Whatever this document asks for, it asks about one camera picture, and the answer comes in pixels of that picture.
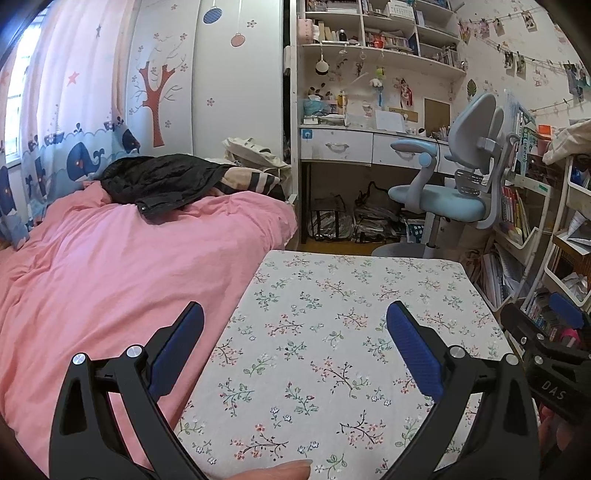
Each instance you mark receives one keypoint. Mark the white wardrobe with tree decal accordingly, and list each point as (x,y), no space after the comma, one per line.
(184,69)

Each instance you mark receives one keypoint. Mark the pink blanket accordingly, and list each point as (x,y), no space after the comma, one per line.
(115,267)

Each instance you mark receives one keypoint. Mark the white wall shelf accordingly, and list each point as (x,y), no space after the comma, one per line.
(369,50)

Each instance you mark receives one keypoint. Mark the pink bag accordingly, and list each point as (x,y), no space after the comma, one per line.
(571,336)

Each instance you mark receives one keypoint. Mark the row of upright books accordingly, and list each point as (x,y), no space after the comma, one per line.
(515,212)

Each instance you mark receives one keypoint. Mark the row of colourful workbooks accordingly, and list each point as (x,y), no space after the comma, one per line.
(540,314)

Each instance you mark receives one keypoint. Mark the cork board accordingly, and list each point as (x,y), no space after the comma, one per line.
(437,115)

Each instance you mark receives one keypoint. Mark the stack of newspapers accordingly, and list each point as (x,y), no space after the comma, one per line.
(376,224)

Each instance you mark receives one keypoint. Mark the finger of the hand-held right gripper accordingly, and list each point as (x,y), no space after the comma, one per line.
(568,311)
(526,332)

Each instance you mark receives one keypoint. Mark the white book cart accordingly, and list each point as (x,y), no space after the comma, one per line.
(561,272)
(512,244)

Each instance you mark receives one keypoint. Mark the floral tablecloth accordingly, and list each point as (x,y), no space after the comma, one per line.
(323,332)

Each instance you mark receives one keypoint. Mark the silver checked bag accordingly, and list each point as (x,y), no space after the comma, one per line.
(330,219)

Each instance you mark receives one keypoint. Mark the blue grey desk chair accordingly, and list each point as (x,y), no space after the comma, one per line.
(438,198)

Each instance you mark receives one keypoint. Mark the white desk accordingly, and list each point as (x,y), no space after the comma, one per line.
(346,147)

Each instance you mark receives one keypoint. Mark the person's right hand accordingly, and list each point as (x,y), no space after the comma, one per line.
(549,434)

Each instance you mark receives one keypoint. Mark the whale print curtain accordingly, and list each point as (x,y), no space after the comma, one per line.
(69,115)

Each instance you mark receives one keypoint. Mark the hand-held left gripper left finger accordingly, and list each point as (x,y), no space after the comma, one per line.
(178,344)

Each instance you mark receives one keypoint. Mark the cream cloth bag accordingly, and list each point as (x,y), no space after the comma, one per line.
(570,141)

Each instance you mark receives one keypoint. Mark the black jacket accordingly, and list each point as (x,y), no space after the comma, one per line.
(157,182)

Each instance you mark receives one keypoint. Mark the beige canvas bag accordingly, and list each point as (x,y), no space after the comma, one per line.
(254,152)

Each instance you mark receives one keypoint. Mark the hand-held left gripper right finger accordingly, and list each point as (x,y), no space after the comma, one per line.
(415,350)

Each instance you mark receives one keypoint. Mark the person's left hand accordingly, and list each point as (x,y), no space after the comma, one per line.
(277,471)

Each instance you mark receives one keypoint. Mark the striped pillow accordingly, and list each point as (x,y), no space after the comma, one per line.
(254,182)

